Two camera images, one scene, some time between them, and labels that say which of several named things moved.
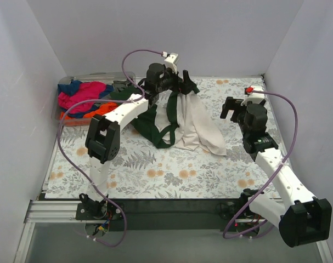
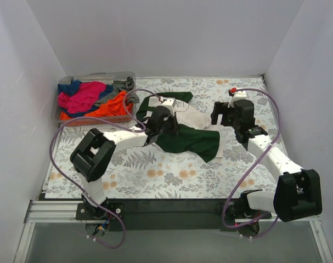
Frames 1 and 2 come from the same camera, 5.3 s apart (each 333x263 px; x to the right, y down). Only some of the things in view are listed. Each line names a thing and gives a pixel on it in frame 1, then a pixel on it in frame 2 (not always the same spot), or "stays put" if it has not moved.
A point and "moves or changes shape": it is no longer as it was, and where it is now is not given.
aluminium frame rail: (54, 211) stays put
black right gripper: (235, 108) -> (219, 115)
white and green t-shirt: (174, 119) moves or changes shape
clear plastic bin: (80, 97) stays put
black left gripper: (181, 83) -> (168, 124)
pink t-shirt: (83, 91) stays put
